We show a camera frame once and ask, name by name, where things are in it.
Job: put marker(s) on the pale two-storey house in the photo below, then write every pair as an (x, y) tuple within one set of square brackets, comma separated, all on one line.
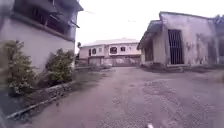
[(110, 50)]

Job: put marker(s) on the brown dirt road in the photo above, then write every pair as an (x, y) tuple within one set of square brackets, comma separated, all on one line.
[(133, 100)]

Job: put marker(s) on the green bush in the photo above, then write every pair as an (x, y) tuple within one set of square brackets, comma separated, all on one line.
[(16, 68), (60, 66)]

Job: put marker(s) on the weathered building with barred door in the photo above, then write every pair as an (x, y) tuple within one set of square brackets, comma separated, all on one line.
[(180, 40)]

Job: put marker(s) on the robot's own part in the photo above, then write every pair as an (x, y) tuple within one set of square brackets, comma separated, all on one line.
[(150, 126)]

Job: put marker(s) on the low stone edging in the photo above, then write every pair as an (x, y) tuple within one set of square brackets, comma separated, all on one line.
[(43, 96)]

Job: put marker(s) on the grey building with dark balcony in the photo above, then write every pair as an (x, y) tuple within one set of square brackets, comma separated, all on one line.
[(40, 33)]

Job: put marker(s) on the compound wall with gate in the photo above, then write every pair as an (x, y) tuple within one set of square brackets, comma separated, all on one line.
[(113, 61)]

